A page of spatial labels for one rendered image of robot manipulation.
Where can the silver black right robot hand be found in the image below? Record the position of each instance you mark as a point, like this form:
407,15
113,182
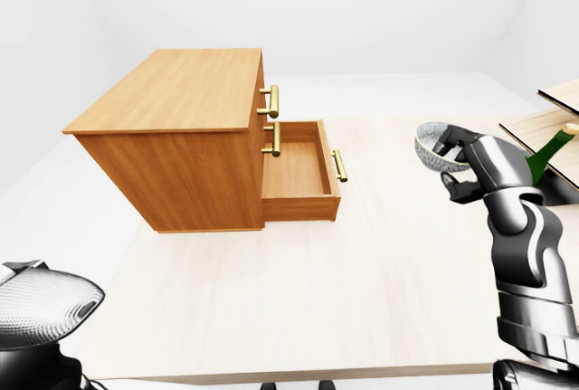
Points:
497,164

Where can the grey patterned bowl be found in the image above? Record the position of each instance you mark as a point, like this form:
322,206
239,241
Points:
427,136

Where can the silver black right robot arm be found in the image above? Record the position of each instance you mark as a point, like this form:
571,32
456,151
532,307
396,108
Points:
529,263

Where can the wooden cabinet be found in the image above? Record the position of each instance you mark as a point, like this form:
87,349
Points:
172,136

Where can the green wine bottle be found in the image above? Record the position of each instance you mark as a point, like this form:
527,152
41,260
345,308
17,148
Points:
549,150

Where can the pale wooden slat rack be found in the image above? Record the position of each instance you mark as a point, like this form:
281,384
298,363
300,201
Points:
536,125

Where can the open wooden drawer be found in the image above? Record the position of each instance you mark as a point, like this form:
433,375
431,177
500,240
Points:
294,168

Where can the closed wooden drawer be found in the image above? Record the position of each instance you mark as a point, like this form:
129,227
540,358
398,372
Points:
259,139
258,80

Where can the small dark shape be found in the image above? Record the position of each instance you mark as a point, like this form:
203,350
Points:
269,386
325,385

